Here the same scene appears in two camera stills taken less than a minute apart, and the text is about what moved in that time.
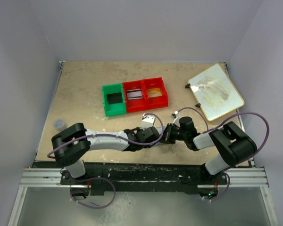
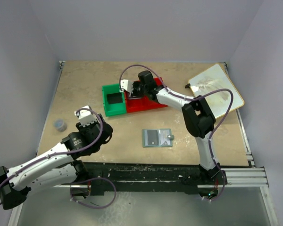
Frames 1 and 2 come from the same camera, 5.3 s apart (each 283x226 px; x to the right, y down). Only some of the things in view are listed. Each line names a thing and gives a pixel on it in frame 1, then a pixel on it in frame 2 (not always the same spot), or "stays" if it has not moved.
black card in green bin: [114, 98] stays
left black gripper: [156, 133] to [104, 129]
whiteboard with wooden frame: [215, 92] stays
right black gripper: [168, 133] to [134, 88]
